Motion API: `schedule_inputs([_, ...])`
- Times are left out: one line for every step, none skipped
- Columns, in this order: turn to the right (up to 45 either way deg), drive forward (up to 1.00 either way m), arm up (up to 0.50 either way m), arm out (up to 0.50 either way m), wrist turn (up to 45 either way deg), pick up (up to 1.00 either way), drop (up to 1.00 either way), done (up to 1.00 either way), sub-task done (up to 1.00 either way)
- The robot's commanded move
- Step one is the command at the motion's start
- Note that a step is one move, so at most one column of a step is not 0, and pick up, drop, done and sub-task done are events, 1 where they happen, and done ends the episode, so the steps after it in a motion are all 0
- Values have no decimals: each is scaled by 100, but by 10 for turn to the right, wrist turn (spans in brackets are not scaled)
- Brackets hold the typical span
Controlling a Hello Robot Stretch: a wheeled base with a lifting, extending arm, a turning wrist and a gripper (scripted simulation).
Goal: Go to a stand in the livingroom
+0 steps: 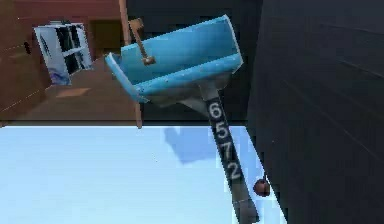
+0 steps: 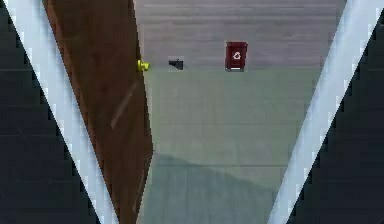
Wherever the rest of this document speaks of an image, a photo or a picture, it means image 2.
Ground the small black object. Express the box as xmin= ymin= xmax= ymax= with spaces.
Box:
xmin=168 ymin=58 xmax=185 ymax=71

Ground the yellow door knob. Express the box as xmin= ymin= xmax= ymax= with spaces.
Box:
xmin=136 ymin=59 xmax=151 ymax=73

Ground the red recycling bin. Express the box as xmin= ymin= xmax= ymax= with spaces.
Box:
xmin=224 ymin=40 xmax=249 ymax=73

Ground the brown wooden room door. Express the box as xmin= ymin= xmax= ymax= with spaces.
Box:
xmin=42 ymin=0 xmax=155 ymax=224

